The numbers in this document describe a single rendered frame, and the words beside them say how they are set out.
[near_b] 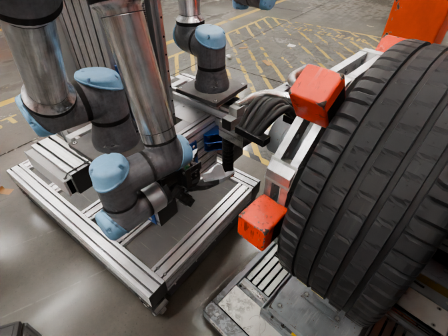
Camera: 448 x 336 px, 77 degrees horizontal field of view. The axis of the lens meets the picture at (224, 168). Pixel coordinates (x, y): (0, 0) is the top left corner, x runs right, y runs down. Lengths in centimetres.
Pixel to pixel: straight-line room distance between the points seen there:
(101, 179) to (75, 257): 123
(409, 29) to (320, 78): 68
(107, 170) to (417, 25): 103
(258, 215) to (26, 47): 54
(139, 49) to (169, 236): 103
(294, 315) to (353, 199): 80
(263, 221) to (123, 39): 44
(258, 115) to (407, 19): 68
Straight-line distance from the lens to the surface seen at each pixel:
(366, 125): 54
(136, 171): 60
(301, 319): 125
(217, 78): 120
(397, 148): 52
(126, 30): 56
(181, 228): 145
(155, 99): 58
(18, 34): 62
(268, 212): 63
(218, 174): 76
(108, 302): 158
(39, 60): 66
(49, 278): 177
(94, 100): 85
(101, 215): 67
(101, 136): 93
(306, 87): 55
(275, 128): 87
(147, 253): 141
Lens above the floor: 137
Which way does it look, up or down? 42 degrees down
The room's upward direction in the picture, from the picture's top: straight up
